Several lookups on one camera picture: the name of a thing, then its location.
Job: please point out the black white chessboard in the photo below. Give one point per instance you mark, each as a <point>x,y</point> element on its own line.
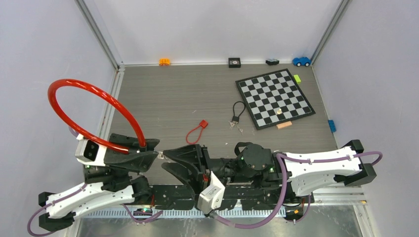
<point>265,94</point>

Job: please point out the aluminium front rail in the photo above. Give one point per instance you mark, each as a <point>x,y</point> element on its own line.
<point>333,195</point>

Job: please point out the orange toy block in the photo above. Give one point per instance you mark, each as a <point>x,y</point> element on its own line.
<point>164,62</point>

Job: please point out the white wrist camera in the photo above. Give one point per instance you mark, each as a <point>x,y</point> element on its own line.
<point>89,153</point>
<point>211,197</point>

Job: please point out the tan wooden block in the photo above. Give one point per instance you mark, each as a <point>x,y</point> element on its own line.
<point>284,125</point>

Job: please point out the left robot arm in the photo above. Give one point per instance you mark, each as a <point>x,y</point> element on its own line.
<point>110,178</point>

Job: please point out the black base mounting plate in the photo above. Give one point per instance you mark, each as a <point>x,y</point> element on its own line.
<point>168,197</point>

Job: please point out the black cable padlock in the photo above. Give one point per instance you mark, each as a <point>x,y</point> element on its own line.
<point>236,117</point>

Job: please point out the small silver keys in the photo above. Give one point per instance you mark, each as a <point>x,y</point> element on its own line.
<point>232,124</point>

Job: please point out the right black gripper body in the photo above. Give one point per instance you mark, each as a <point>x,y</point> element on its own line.
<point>205,169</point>

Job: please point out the small black toy car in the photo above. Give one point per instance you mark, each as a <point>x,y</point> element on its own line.
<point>272,62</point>

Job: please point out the blue toy car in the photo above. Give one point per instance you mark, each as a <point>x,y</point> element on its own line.
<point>302,61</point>

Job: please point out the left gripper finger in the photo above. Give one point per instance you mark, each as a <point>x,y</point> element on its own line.
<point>139,162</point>
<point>133,143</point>

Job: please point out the small black box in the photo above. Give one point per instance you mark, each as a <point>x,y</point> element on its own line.
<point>234,62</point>

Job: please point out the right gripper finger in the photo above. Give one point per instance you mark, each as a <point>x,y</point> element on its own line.
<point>188,153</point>
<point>192,186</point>

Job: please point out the blue toy brick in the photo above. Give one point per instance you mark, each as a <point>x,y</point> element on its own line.
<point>332,126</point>

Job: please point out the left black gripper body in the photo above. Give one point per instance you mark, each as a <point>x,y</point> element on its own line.
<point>124,167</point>

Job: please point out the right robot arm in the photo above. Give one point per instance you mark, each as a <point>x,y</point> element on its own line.
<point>258,177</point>

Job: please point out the lime green block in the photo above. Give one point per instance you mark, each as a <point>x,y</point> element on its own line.
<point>297,79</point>

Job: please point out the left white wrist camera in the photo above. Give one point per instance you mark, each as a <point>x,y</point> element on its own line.
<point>89,153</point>

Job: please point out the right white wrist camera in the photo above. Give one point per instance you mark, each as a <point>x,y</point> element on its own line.
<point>211,197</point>

